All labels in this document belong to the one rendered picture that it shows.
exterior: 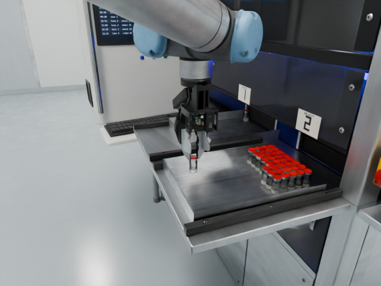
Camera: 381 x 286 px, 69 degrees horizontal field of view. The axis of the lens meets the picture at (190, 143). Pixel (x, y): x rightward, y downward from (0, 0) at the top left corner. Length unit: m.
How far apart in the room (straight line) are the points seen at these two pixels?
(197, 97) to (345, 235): 0.50
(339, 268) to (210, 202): 0.39
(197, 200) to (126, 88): 0.86
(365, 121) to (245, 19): 0.38
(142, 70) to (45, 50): 4.65
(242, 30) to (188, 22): 0.10
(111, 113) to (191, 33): 1.09
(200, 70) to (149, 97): 0.87
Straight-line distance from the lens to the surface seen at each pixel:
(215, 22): 0.39
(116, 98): 1.41
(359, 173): 0.73
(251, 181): 0.77
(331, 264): 0.89
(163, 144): 0.97
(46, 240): 2.07
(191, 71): 0.61
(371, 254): 0.94
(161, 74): 1.46
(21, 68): 6.08
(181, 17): 0.35
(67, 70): 6.01
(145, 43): 0.52
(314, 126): 0.80
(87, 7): 1.29
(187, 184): 0.73
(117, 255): 1.83
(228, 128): 1.11
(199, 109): 0.61
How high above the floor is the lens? 1.28
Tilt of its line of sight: 24 degrees down
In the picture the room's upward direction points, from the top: straight up
